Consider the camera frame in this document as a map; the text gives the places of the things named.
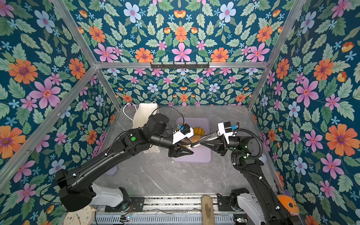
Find white metal tongs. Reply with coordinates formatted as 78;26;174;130
183;132;219;148

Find round yellow ridged bun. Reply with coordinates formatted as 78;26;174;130
193;127;205;136

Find white paper gift bag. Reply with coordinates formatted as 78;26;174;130
121;102;158;156

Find oval sesame bread roll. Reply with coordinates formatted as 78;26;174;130
189;135;201;143

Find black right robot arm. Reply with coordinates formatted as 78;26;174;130
192;128;302;225

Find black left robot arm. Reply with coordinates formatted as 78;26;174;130
55;113;194;212

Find lilac rectangular tray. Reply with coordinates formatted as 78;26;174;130
172;118;212;164

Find lilac flat pad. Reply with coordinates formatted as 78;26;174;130
105;166;119;176

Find orange shark plush toy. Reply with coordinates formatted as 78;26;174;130
277;190;300;216

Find cream round clock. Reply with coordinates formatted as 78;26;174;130
63;205;97;225

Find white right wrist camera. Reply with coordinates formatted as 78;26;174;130
217;121;238;140

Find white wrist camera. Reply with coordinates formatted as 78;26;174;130
217;121;238;140
172;124;194;144

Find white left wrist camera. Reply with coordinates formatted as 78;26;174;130
172;124;194;144

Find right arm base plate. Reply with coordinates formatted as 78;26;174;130
216;187;249;212

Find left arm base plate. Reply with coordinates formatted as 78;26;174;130
105;197;145;213

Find black wall hook rail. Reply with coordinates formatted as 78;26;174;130
150;62;210;69

